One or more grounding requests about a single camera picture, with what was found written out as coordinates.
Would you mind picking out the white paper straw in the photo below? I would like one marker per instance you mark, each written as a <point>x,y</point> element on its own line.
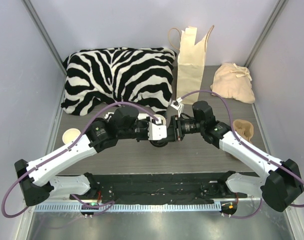
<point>141,116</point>

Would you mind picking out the cardboard cup carrier tray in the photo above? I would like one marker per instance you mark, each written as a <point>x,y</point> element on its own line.
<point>244,128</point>

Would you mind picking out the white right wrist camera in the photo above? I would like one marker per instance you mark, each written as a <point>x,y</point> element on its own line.
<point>178,106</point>

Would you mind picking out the beige cloth drawstring pouch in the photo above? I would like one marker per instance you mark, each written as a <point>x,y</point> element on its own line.
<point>232,81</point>

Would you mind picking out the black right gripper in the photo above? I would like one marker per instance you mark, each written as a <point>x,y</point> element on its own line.
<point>178,128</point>

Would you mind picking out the brown paper cups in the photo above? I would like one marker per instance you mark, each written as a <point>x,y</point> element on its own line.
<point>70,135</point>

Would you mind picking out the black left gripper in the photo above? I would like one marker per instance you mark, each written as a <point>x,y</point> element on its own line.
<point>144,131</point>

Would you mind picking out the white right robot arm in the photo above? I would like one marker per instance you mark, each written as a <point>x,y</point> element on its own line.
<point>276,181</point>

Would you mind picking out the white slotted cable duct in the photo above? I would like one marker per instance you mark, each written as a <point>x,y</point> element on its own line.
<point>77,207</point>

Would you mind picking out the zebra print cushion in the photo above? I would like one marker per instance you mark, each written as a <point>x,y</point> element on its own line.
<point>142,76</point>

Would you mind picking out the single brown paper cup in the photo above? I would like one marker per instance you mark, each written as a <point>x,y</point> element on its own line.
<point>161,120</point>

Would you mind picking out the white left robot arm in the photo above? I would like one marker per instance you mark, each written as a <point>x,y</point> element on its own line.
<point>40,179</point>

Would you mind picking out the cream paper bag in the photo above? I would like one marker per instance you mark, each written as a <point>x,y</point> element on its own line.
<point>191,63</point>

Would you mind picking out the single black cup lid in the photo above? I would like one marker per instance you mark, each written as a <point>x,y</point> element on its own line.
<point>158,144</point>

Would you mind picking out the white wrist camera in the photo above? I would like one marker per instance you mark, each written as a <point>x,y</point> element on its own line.
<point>156,132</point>
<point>178,106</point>

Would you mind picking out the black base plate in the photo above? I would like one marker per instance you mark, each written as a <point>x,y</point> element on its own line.
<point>162,188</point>

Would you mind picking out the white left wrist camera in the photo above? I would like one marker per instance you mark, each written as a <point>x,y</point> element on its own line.
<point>156,132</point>

